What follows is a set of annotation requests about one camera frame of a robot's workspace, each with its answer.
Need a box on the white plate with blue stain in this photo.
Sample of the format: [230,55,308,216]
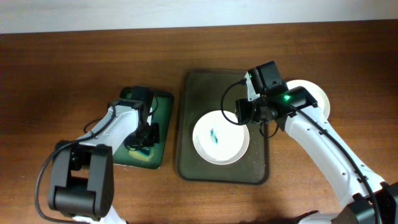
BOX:
[192,110,250,166]

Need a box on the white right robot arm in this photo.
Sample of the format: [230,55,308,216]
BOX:
[236,87,397,223]

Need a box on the green tray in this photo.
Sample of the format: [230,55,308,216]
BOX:
[113,87,174,169]

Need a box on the green and yellow sponge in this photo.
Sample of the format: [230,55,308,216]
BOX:
[129,147,154,162]

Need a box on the dark brown tray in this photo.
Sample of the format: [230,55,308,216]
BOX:
[176,69,270,185]

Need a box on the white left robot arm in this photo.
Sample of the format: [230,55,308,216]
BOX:
[48,99,159,223]

